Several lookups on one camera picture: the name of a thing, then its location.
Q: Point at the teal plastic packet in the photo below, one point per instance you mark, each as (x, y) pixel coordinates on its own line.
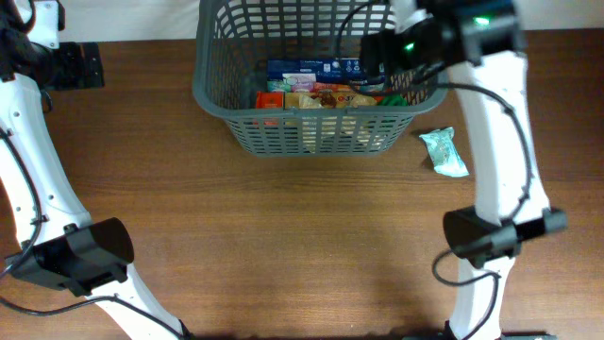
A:
(443, 153)

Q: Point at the San Remo spaghetti packet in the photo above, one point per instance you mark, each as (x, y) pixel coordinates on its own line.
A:
(311, 100)

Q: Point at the green-lidded glass jar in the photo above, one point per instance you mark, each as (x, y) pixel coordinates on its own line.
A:
(391, 100)

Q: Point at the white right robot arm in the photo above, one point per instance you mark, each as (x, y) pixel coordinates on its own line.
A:
(480, 44)

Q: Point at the grey plastic lattice basket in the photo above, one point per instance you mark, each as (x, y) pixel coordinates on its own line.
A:
(236, 43)

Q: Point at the blue Kimberly-Clark tissue box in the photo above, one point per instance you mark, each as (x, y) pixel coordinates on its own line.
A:
(337, 71)

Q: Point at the black metal mounting plate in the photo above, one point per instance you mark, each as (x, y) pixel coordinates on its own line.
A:
(76, 66)

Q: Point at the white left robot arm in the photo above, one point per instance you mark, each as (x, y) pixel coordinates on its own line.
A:
(62, 248)

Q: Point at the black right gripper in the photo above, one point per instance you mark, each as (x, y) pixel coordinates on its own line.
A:
(400, 59)

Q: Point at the beige plastic packet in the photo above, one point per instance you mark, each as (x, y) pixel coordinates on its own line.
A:
(334, 133)

